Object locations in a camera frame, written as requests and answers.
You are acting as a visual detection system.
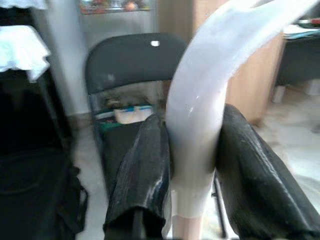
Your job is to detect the green storage bin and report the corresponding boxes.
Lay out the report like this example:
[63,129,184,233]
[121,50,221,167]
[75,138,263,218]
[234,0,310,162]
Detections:
[94,104,155,132]

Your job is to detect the dark grey desk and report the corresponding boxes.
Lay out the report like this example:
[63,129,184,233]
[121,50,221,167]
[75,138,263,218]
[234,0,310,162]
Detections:
[272,22,320,103]

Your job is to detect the black luggage bag with straps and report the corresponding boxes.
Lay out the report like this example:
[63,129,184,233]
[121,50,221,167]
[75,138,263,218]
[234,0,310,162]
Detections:
[0,147,90,240]

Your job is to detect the white paper stack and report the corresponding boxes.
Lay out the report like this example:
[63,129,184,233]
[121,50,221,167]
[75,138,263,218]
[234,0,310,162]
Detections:
[113,106,154,125]

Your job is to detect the light wooden cabinet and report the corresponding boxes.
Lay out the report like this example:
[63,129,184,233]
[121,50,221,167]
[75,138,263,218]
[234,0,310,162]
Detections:
[192,0,286,126]

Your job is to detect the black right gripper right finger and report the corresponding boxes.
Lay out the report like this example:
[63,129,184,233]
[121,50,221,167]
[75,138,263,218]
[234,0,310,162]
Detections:
[216,103,320,240]

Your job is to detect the glass display cabinet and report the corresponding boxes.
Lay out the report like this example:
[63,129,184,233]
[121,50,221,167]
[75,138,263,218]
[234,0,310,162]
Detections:
[78,0,161,36]

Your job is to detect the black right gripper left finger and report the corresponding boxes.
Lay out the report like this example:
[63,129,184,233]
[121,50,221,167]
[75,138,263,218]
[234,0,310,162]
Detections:
[103,113,172,240]

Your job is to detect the black table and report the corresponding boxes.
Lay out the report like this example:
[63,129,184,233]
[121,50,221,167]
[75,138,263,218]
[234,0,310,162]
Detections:
[0,0,76,156]

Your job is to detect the black folding chair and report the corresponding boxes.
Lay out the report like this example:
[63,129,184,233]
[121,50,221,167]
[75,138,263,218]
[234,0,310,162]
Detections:
[84,32,228,238]

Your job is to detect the white lace cloth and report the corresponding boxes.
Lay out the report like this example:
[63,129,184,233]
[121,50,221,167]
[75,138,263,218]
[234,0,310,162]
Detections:
[0,24,51,83]

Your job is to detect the cream long handled dustpan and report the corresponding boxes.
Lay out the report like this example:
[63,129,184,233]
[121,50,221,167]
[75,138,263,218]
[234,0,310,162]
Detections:
[166,0,315,240]

